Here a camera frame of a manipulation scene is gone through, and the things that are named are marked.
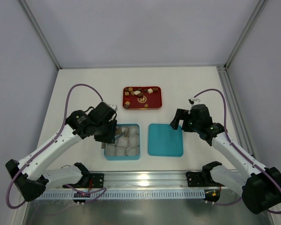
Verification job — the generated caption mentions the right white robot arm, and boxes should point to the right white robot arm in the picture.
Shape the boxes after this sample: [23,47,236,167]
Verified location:
[170,104,281,214]

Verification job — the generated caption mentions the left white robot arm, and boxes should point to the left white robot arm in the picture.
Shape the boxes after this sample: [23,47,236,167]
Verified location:
[5,102,117,202]

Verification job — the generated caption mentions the teal box with paper cups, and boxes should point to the teal box with paper cups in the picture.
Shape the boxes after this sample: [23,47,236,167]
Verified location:
[104,124,141,161]

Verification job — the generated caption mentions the teal box lid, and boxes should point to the teal box lid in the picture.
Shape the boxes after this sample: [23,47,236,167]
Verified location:
[148,124,184,157]

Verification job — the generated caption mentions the red rectangular tray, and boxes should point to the red rectangular tray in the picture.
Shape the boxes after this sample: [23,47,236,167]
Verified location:
[122,86,163,110]

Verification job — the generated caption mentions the aluminium mounting rail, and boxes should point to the aluminium mounting rail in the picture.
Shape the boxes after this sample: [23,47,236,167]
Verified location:
[18,170,272,191]

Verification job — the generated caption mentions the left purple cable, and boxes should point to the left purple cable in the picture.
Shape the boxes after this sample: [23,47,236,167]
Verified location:
[6,83,107,209]

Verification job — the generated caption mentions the purple cable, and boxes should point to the purple cable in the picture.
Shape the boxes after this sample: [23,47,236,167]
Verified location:
[192,88,281,214]
[6,83,107,209]

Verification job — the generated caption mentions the white slotted cable duct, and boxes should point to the white slotted cable duct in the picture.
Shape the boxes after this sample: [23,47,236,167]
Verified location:
[37,189,205,200]

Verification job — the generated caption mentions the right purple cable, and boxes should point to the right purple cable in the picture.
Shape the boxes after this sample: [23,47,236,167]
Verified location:
[192,88,281,214]

